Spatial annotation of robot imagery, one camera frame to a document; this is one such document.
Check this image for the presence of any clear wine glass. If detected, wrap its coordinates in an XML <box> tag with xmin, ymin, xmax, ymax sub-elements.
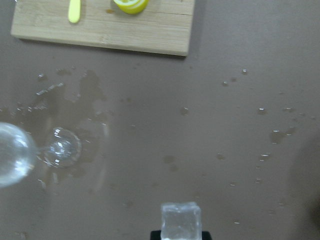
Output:
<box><xmin>0</xmin><ymin>122</ymin><xmax>82</xmax><ymax>189</ymax></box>

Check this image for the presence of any yellow lemon half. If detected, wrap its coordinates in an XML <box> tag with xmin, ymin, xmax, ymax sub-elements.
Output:
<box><xmin>113</xmin><ymin>0</ymin><xmax>149</xmax><ymax>15</ymax></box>

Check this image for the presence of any yellow plastic knife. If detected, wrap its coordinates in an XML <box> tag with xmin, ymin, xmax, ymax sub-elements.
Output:
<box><xmin>67</xmin><ymin>0</ymin><xmax>81</xmax><ymax>24</ymax></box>

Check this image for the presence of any clear ice cube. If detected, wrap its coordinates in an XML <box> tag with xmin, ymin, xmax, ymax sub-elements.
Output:
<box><xmin>160</xmin><ymin>202</ymin><xmax>202</xmax><ymax>240</ymax></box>

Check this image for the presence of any bamboo cutting board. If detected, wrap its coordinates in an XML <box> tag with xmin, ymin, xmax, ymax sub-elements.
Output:
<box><xmin>10</xmin><ymin>0</ymin><xmax>195</xmax><ymax>57</ymax></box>

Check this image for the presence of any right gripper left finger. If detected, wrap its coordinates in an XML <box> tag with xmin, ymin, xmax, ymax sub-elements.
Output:
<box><xmin>149</xmin><ymin>230</ymin><xmax>162</xmax><ymax>240</ymax></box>

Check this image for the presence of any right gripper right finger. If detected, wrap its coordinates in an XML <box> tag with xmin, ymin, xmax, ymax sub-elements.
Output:
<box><xmin>201</xmin><ymin>231</ymin><xmax>212</xmax><ymax>240</ymax></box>

